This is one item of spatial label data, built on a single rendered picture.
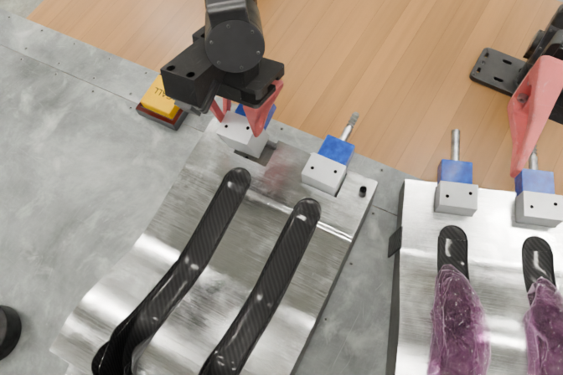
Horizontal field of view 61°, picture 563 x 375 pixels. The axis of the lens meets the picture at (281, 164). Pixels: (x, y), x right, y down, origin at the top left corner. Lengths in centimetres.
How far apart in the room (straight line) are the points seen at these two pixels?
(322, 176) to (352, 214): 7
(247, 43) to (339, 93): 39
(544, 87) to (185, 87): 32
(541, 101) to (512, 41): 60
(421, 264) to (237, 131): 30
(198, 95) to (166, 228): 24
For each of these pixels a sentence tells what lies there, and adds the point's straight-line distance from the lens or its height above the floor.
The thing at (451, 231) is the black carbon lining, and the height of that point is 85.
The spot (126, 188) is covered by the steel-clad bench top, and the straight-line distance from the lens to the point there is 82.
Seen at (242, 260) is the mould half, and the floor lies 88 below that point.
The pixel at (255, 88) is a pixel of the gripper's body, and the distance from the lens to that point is 56.
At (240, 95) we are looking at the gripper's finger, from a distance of 57.
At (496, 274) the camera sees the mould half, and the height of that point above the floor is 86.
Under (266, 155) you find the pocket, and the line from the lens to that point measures 71.
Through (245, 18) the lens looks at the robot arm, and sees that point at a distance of 45.
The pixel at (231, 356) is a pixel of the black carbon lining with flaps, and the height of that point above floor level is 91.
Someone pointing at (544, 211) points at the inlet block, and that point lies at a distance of 72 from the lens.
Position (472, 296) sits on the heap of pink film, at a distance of 64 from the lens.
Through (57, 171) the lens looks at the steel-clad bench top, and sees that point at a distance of 88.
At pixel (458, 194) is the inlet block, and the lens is 69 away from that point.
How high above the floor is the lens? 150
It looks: 65 degrees down
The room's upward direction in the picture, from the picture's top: 10 degrees counter-clockwise
